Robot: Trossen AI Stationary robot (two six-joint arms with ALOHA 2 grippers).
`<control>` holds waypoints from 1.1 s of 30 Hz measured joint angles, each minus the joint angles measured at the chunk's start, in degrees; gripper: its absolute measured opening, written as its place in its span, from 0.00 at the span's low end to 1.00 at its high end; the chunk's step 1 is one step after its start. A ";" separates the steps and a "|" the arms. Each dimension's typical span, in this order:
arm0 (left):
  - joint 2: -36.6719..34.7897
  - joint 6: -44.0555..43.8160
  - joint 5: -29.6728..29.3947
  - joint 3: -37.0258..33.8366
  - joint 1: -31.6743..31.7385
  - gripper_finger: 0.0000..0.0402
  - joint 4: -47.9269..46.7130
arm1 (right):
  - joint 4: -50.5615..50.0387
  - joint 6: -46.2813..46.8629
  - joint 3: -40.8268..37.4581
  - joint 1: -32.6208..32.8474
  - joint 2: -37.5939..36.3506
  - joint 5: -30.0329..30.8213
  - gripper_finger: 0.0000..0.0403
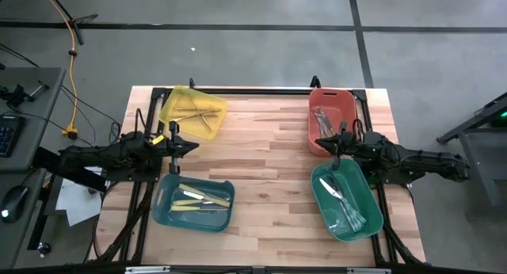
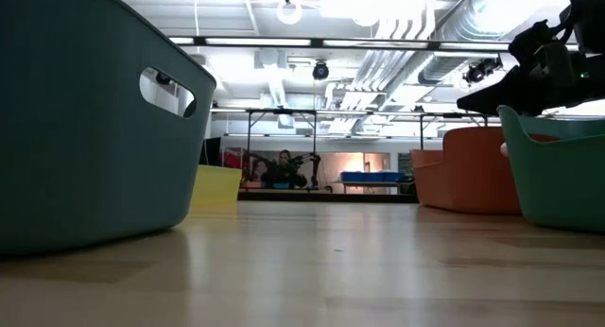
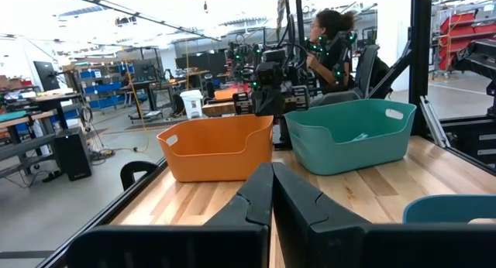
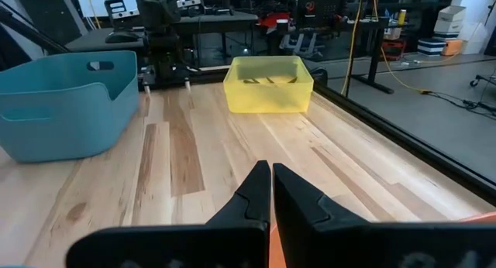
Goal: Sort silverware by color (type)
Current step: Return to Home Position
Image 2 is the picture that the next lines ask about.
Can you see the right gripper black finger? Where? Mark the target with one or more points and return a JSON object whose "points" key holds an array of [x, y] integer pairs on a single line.
{"points": [[496, 98]]}

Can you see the black background robot arm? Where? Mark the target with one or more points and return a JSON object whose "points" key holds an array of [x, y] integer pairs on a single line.
{"points": [[307, 160]]}

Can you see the black ceiling spotlight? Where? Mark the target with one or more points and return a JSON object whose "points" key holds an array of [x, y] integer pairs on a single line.
{"points": [[477, 72]]}

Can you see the orange plastic bin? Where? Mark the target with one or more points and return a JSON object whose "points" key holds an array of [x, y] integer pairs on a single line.
{"points": [[463, 176]]}

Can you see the green plastic bin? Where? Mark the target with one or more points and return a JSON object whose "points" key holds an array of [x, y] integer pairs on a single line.
{"points": [[562, 185]]}

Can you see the blue background bins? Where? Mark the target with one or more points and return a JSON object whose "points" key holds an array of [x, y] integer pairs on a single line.
{"points": [[373, 177]]}

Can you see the background table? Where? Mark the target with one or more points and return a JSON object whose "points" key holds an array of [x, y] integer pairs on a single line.
{"points": [[378, 184]]}

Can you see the black hanging dome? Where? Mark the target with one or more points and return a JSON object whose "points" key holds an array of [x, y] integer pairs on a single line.
{"points": [[320, 71]]}

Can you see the person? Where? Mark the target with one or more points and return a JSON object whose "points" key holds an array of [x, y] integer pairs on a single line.
{"points": [[285, 171]]}

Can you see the white round ceiling lamp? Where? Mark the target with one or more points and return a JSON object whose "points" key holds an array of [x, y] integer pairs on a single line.
{"points": [[279, 15]]}

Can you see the long ceiling light bar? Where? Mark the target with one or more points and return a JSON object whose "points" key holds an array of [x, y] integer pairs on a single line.
{"points": [[260, 42]]}

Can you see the red crates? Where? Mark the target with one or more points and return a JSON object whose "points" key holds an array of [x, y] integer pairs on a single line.
{"points": [[234, 157]]}

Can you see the black monitor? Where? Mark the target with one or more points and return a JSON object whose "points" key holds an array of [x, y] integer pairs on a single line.
{"points": [[211, 151]]}

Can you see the yellow plastic bin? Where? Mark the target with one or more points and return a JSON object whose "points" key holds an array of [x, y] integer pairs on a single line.
{"points": [[216, 187]]}

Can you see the dark teal plastic bin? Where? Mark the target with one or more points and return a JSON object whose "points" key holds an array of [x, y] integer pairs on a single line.
{"points": [[94, 152]]}

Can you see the black metal rack frame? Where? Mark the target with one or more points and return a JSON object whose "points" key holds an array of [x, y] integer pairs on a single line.
{"points": [[421, 128], [249, 128]]}

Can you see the silver ceiling duct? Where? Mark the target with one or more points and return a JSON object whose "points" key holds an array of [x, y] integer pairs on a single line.
{"points": [[472, 20]]}

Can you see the dark wall board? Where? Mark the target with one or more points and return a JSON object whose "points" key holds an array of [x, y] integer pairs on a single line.
{"points": [[404, 164]]}

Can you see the black aluminium table frame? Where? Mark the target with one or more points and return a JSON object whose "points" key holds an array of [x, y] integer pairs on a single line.
{"points": [[378, 197]]}

